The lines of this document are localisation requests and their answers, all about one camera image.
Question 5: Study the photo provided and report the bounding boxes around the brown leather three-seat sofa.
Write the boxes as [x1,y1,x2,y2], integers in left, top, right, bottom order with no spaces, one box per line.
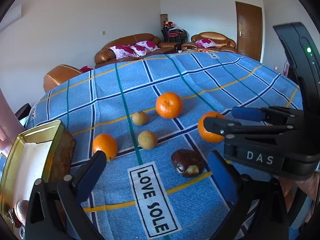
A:
[94,33,180,68]

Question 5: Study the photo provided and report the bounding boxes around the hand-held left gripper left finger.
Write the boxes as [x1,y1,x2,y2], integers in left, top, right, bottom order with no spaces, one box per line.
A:
[25,150,107,240]

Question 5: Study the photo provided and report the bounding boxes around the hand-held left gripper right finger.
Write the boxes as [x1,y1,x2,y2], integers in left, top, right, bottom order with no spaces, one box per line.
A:
[207,150,292,240]

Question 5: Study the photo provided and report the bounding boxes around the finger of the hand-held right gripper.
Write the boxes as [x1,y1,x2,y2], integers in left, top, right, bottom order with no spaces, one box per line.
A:
[231,107,304,127]
[204,117,304,140]

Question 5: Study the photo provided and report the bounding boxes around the small tan longan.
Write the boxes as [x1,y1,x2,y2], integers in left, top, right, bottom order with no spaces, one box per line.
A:
[132,111,148,125]
[138,130,158,149]

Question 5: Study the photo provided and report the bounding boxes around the brown leather armchair white piping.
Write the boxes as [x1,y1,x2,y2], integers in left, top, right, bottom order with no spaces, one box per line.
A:
[43,65,84,93]

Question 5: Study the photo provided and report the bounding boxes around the gold rectangular tin box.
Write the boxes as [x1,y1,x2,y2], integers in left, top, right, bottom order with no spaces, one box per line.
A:
[0,119,76,230]

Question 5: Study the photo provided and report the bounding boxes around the white air conditioner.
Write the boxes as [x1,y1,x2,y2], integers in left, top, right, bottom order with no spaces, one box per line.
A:
[0,5,22,29]

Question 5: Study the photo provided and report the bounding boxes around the dark brown fruit pale patch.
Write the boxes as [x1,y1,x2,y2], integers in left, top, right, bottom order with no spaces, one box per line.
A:
[171,149,204,178]

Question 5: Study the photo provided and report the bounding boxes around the white red floral pillow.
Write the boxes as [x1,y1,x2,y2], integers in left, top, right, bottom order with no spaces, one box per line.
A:
[130,40,160,57]
[110,45,137,60]

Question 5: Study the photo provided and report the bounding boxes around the blue plaid tablecloth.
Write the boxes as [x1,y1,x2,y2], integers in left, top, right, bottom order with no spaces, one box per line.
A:
[24,52,304,240]

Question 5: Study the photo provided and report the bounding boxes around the white red floral cushion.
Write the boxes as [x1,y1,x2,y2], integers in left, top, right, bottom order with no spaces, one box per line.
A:
[195,39,218,48]

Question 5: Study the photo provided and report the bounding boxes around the brown wooden door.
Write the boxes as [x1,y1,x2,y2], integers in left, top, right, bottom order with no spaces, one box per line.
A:
[235,1,263,63]

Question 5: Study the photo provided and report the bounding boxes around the stacked dark chairs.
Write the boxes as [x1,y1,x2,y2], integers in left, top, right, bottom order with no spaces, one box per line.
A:
[161,26,188,44]

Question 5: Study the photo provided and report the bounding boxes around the orange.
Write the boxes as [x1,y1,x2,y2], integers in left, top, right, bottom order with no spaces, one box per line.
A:
[92,133,118,162]
[155,92,183,119]
[197,111,227,143]

